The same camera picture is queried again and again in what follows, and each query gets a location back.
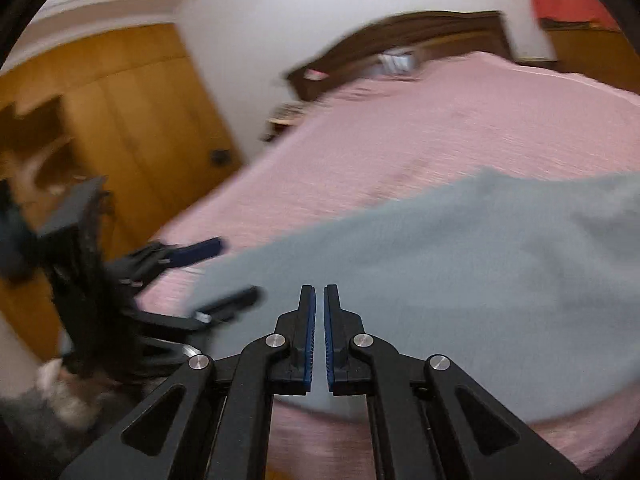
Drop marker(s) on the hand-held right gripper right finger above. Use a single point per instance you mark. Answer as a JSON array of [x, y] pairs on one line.
[[328, 340]]

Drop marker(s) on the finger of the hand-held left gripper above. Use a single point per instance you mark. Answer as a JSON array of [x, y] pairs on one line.
[[232, 302], [197, 251]]

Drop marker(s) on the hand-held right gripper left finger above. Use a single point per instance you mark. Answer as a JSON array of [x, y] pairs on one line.
[[310, 340]]

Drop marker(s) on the grey towel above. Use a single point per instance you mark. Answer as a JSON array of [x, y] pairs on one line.
[[450, 285]]

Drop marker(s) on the pink plaid floral quilt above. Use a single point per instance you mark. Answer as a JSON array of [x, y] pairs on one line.
[[310, 435]]

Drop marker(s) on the small black bag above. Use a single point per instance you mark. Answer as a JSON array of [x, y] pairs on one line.
[[220, 157]]

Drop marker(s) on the wooden wardrobe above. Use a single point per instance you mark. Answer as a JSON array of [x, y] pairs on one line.
[[140, 110]]

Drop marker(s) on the grey fuzzy cloth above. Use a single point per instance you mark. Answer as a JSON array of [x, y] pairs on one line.
[[30, 425]]

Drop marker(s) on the brown cloth pile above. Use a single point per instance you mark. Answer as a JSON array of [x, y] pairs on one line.
[[287, 111]]

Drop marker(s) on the small pink item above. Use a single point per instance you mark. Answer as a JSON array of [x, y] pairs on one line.
[[316, 74]]

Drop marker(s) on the pink floral blanket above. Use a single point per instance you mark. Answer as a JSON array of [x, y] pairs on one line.
[[425, 125]]

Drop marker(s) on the dark wooden headboard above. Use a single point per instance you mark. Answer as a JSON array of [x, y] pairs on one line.
[[425, 30]]

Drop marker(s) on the low wooden cabinet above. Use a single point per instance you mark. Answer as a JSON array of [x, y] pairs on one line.
[[595, 55]]

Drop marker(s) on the red and cream floral curtain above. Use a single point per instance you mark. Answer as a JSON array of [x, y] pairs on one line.
[[570, 2]]

